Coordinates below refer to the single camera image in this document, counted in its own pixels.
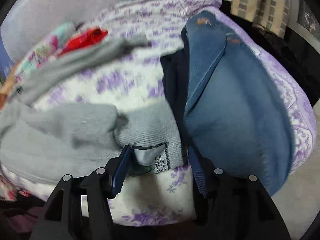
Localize blue denim jeans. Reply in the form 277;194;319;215
183;11;294;195

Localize teal pink floral blanket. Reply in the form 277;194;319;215
1;22;76;108

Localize grey padded headboard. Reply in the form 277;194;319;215
1;0;128;62

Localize beige checked curtain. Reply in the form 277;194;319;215
231;0;291;38

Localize grey sweatpants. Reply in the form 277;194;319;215
1;35;186;184

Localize black folded garment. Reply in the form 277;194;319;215
160;28;190;150

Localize red folded garment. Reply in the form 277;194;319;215
59;28;108;55

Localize purple floral bed sheet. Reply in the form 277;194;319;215
0;0;318;227

